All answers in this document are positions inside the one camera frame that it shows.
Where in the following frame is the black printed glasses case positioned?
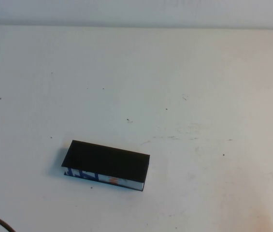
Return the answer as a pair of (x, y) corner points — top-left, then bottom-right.
(61, 139), (151, 192)

